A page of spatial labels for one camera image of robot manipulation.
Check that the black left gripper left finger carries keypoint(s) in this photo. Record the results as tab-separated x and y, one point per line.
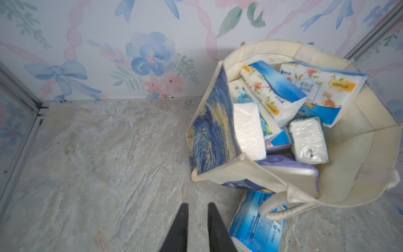
177	237

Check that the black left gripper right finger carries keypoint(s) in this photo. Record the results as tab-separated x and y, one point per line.
219	238

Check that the purple tissue pack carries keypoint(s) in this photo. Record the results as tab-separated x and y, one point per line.
303	176

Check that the blue white tissue pack back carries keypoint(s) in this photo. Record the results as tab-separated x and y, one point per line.
248	130

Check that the blue white tissue pack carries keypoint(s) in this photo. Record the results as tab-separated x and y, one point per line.
248	130
280	143

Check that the blue cartoon tissue pack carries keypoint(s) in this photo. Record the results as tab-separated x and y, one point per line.
329	92
308	140

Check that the teal tissue pack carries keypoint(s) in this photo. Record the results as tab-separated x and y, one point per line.
240	93

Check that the cream canvas tote bag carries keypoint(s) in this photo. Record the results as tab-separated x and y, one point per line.
363	146

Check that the left aluminium corner post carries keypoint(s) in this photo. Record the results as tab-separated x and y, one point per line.
20	121

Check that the aluminium corner post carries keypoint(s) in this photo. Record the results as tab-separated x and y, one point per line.
380	20
20	121

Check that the right aluminium corner post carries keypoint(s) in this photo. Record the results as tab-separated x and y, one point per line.
380	20

